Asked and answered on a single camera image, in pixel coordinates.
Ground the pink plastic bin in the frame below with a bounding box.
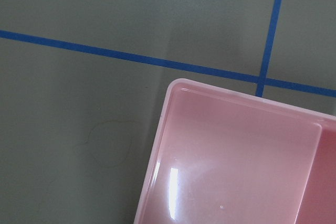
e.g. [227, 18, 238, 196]
[134, 79, 335, 223]

